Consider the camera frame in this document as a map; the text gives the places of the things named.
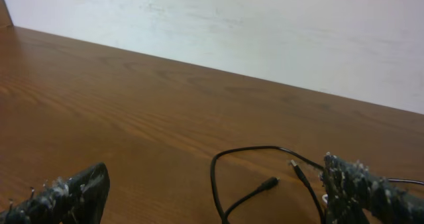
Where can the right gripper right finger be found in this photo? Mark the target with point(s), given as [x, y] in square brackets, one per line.
[351, 189]

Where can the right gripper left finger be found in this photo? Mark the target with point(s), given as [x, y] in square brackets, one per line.
[78, 199]

